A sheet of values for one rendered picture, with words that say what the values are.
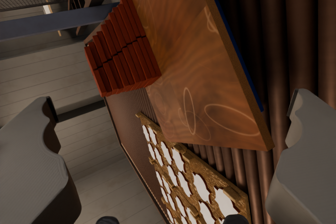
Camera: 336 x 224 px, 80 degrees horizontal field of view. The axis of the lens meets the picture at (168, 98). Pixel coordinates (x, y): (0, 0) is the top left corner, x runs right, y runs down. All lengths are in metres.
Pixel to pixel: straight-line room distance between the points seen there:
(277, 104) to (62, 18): 1.41
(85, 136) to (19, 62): 2.00
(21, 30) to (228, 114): 1.42
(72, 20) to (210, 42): 1.32
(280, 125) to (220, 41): 0.24
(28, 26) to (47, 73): 2.93
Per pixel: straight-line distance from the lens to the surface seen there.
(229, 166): 0.74
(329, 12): 0.38
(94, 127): 5.05
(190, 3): 0.40
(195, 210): 1.23
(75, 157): 5.35
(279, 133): 0.50
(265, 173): 0.61
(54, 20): 1.59
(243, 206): 0.76
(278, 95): 0.47
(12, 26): 1.61
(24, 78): 4.54
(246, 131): 0.37
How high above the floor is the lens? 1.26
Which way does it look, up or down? 21 degrees down
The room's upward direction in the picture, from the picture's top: 111 degrees counter-clockwise
